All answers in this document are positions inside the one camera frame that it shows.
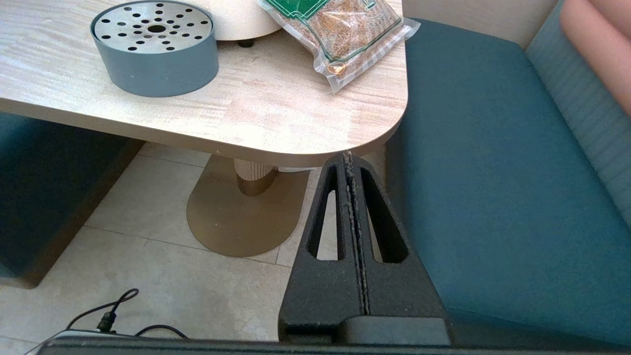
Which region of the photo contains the teal booth bench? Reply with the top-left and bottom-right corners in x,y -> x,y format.
0,111 -> 146,289
386,0 -> 631,348

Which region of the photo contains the large white dark-tea drink dispenser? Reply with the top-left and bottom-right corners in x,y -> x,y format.
190,0 -> 282,48

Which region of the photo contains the round table pedestal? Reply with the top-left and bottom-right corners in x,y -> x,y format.
186,154 -> 310,258

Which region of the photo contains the clear green-print grain snack bag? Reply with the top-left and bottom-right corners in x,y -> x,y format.
254,0 -> 421,94

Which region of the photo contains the thin black floor cable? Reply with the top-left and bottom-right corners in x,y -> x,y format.
67,288 -> 189,340

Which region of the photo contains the pink bolster cushion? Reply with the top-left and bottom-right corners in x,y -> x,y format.
560,0 -> 631,116

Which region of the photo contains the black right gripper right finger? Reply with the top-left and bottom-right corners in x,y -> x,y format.
348,152 -> 449,320

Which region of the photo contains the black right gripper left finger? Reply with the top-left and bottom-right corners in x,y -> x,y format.
278,152 -> 368,343

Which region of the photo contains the round blue-grey perforated drip tray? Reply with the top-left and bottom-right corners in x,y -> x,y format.
90,0 -> 220,98

